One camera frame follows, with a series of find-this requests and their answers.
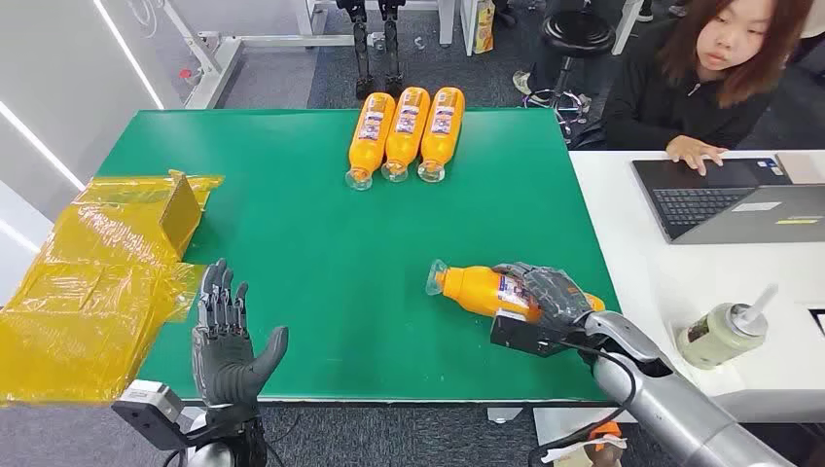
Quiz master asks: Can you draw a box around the yellow carton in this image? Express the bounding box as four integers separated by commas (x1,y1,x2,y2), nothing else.
473,0,497,55

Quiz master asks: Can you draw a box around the black round stool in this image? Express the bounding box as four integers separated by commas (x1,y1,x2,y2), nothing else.
522,9,618,140

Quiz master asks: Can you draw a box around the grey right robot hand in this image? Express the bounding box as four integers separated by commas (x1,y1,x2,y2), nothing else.
492,261,595,338

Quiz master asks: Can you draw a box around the person's hand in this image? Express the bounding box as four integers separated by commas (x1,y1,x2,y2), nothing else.
664,134,729,177

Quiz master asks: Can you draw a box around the white metal frame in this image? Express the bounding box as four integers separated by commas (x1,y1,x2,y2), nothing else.
160,0,456,110

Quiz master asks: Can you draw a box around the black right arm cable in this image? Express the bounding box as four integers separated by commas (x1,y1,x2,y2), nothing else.
526,340,638,467

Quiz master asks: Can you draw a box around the black robot leg stand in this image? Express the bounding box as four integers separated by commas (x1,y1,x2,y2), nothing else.
377,0,408,98
335,0,377,102

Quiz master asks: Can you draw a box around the yellow film-wrapped cardboard box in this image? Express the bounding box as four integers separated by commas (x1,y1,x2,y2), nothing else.
0,169,226,408

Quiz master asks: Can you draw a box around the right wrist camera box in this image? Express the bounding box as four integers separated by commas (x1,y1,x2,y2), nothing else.
488,308,570,358

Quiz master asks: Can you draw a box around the orange tool with white tag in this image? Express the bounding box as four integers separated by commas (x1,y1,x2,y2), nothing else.
540,421,628,467

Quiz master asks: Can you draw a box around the green table mat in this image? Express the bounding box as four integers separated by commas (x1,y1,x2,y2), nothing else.
96,107,624,405

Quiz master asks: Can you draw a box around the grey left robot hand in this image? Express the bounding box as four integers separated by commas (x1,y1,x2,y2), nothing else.
191,258,290,408

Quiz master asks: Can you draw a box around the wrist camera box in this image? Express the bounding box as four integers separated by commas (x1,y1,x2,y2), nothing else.
488,308,570,358
110,379,196,452

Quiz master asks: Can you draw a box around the person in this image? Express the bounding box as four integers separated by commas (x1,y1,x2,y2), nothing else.
601,0,817,177

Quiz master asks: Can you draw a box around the orange juice bottle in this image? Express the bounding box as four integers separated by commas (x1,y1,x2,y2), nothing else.
380,86,432,184
344,91,397,192
416,86,467,184
425,259,607,324

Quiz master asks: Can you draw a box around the pale pink card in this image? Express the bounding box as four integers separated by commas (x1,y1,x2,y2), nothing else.
774,151,825,186

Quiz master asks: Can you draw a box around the pale green cup with straw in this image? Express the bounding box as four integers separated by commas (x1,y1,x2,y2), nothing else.
674,283,780,372

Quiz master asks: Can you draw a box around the dark grey laptop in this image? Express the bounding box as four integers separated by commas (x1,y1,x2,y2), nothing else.
630,156,825,245

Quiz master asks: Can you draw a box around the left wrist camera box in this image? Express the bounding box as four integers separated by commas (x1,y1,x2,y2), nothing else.
110,379,196,452

